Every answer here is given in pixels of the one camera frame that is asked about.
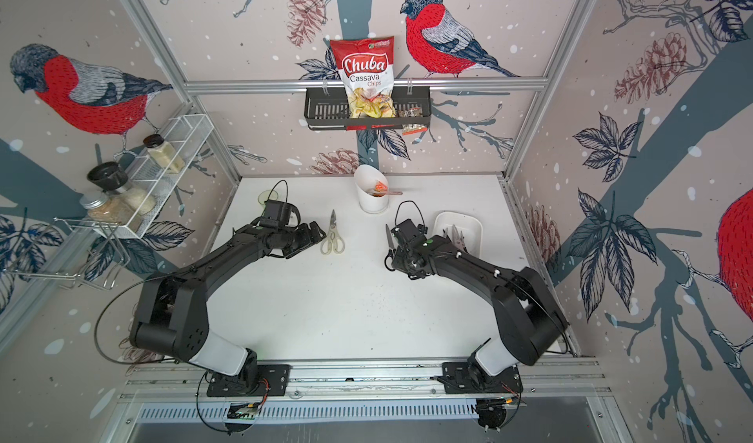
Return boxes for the spice jar silver lid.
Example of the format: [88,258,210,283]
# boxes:
[80,192,135,225]

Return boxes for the white storage box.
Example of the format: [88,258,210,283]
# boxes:
[431,211,482,257]

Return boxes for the white wire spice shelf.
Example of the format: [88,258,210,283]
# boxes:
[68,113,214,239]

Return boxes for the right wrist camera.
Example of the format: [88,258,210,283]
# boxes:
[392,219,427,246]

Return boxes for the small black scissors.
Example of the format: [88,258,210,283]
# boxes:
[384,224,396,272]

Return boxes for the black wire wall basket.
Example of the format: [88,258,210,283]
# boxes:
[304,86,431,130]

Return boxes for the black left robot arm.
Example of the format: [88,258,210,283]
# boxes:
[129,222,326,376]

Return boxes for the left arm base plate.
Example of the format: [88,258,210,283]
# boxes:
[207,364,292,398]

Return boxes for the small snack packet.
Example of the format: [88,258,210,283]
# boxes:
[397,107,427,136]

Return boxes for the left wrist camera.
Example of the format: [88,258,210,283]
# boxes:
[259,200,301,228]

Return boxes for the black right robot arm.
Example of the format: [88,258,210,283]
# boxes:
[384,219,568,378]

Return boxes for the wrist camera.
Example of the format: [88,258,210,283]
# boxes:
[259,200,301,228]
[392,219,427,246]

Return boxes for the black handled scissors in box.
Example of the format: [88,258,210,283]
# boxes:
[443,224,468,253]

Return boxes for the white utensil holder cup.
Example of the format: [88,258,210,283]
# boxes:
[354,164,388,215]

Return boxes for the spice jar black lid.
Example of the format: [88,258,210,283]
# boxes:
[143,134,186,174]

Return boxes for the orange utensil in cup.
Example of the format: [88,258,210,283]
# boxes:
[366,181,403,198]

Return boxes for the red Chuba chips bag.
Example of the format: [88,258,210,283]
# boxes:
[331,37,397,118]

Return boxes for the cream kitchen scissors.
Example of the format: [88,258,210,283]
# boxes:
[321,211,345,255]

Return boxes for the black funnel jar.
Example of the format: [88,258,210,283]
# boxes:
[86,162,156,215]

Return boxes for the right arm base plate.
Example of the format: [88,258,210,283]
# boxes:
[435,362,523,395]

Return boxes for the green plastic cup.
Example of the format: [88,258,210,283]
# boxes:
[257,190,280,206]

